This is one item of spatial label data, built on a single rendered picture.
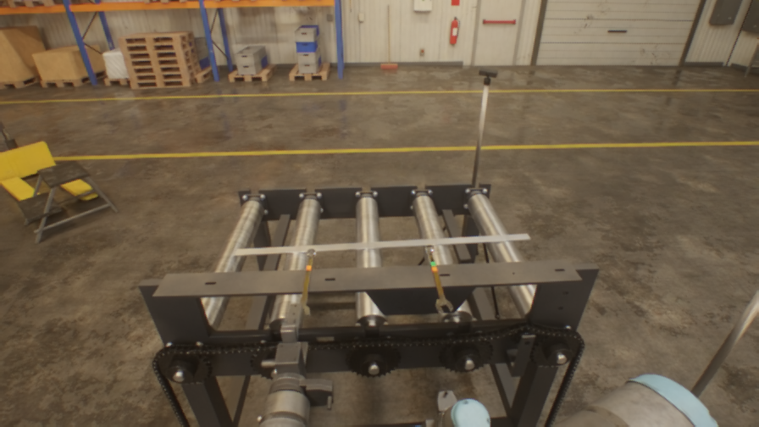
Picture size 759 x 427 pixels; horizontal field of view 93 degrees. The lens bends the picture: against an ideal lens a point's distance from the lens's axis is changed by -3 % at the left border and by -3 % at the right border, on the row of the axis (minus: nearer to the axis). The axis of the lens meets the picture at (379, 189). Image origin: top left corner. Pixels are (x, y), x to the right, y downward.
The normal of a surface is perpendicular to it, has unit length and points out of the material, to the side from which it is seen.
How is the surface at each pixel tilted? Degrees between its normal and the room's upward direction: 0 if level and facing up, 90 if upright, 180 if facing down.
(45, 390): 0
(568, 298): 90
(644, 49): 90
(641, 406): 15
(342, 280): 0
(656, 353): 0
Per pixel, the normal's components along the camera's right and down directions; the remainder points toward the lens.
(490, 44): 0.05, 0.48
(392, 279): 0.00, -0.87
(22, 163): 0.83, 0.27
